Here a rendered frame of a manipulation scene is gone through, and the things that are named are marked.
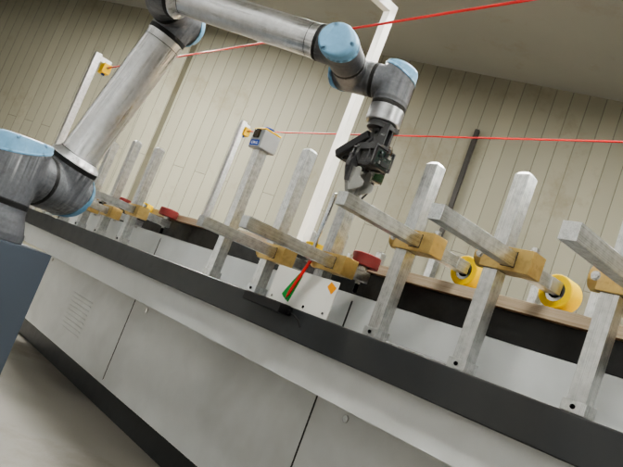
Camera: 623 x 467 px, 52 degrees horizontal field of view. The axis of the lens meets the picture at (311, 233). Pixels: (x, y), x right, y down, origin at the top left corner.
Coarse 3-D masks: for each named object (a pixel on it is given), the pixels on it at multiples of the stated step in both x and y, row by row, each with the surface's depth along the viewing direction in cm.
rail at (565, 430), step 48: (96, 240) 271; (192, 288) 204; (240, 288) 186; (288, 336) 164; (336, 336) 152; (384, 336) 147; (432, 384) 128; (480, 384) 120; (528, 432) 111; (576, 432) 105
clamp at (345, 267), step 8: (336, 256) 164; (344, 256) 162; (312, 264) 169; (320, 264) 167; (336, 264) 163; (344, 264) 161; (352, 264) 163; (336, 272) 162; (344, 272) 161; (352, 272) 163
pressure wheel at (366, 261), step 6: (354, 252) 171; (360, 252) 170; (366, 252) 173; (354, 258) 170; (360, 258) 169; (366, 258) 169; (372, 258) 169; (378, 258) 170; (360, 264) 170; (366, 264) 169; (372, 264) 169; (378, 264) 171; (366, 270) 172; (372, 270) 172; (354, 288) 171
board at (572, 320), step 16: (192, 224) 261; (368, 272) 184; (384, 272) 177; (432, 288) 163; (448, 288) 159; (464, 288) 156; (496, 304) 148; (512, 304) 145; (528, 304) 142; (544, 320) 141; (560, 320) 136; (576, 320) 134
